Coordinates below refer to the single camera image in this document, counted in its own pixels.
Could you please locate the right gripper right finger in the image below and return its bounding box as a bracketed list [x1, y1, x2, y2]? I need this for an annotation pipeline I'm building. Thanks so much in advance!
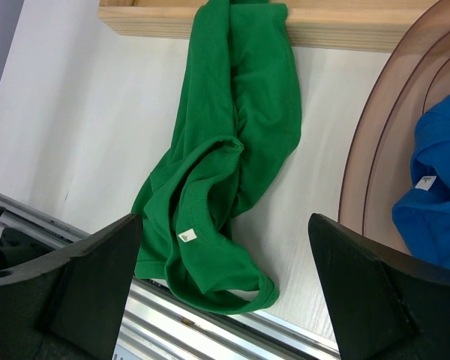
[308, 214, 450, 359]

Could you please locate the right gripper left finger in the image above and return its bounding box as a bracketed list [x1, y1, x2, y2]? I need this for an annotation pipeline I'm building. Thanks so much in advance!
[0, 214, 143, 359]

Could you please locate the blue tank top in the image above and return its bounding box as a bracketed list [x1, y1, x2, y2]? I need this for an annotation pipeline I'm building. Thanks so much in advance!
[391, 95, 450, 269]

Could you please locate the green tank top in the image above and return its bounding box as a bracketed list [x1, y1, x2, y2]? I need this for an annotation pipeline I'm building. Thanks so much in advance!
[132, 1, 302, 315]

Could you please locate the translucent pink plastic basin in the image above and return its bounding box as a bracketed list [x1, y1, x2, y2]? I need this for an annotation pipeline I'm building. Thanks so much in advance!
[339, 1, 450, 251]

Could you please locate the wooden clothes rack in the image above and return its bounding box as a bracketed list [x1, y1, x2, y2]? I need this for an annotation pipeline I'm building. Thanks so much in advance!
[97, 1, 434, 53]

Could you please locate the aluminium mounting rail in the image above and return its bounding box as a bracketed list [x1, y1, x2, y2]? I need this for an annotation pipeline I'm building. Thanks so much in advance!
[0, 194, 339, 359]

